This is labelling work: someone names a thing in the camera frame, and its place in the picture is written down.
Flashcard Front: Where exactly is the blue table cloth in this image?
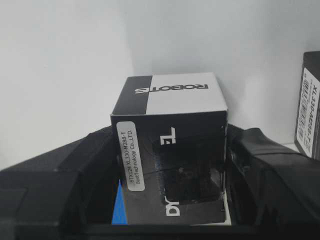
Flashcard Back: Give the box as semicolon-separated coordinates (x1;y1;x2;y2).
111;181;128;225

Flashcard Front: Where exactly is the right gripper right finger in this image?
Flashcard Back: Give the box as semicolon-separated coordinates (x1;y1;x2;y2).
226;124;320;240

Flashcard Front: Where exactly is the white base board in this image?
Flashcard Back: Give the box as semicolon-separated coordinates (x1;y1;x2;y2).
0;0;320;169

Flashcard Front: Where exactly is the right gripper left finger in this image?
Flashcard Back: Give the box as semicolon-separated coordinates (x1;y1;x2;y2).
0;126;120;240

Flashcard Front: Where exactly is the black Dynamixel box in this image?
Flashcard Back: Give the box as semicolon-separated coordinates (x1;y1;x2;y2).
110;72;228;225

